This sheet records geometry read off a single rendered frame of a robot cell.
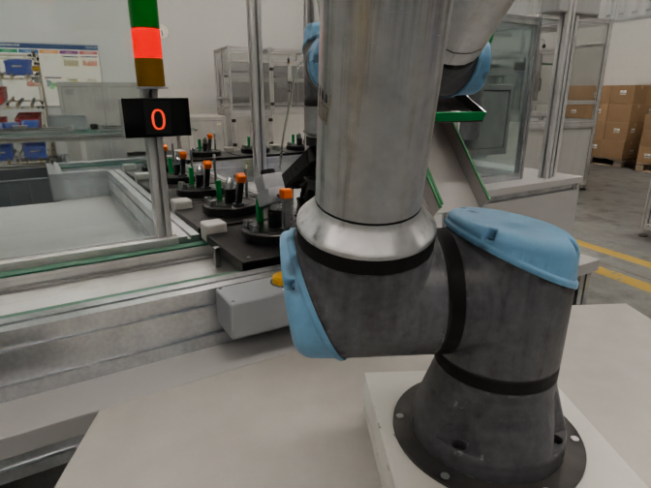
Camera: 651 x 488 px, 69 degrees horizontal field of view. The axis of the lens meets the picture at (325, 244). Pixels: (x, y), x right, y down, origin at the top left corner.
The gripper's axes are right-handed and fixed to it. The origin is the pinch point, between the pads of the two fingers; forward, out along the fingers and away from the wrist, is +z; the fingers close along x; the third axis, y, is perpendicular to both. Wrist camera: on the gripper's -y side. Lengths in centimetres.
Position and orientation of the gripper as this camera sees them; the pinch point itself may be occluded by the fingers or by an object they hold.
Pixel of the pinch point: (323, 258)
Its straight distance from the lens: 79.3
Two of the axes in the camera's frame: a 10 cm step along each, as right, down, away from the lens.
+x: 8.6, -1.6, 4.9
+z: 0.0, 9.5, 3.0
